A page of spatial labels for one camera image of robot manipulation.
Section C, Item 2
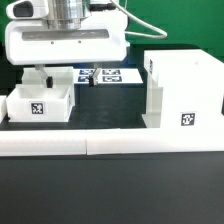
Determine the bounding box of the white rear drawer tray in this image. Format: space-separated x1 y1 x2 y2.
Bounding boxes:
22 66 74 86

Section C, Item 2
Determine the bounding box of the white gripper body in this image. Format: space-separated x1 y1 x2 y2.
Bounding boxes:
5 0 128 65

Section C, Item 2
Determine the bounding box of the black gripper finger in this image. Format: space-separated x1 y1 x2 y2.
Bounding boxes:
35 65 53 88
89 68 101 87

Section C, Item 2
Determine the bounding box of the white thin cable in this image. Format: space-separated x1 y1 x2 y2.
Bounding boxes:
109 0 168 40

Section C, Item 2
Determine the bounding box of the white drawer housing box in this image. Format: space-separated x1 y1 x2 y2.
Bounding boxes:
142 49 224 129

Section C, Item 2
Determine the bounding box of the white left barrier block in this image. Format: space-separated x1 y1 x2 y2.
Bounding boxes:
0 95 7 123

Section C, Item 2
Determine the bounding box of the white front drawer tray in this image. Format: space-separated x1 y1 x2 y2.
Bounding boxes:
6 85 74 122

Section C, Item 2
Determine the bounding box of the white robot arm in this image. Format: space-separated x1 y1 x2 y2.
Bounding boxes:
5 0 128 88

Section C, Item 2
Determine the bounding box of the white fiducial marker sheet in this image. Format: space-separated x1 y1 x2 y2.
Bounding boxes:
74 68 142 84

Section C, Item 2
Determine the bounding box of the white drawer tray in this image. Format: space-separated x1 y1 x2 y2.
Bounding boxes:
22 66 74 86
6 85 74 122

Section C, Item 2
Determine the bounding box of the white front barrier wall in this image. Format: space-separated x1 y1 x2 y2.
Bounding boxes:
0 128 224 157

